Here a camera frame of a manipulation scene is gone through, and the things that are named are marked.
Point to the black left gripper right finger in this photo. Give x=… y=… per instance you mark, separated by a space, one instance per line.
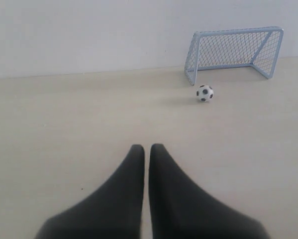
x=180 y=209

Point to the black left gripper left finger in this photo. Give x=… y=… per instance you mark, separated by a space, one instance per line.
x=113 y=211

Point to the black and white soccer ball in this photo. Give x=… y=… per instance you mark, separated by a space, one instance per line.
x=205 y=93

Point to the light blue miniature goal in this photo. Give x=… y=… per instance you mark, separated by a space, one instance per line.
x=257 y=48

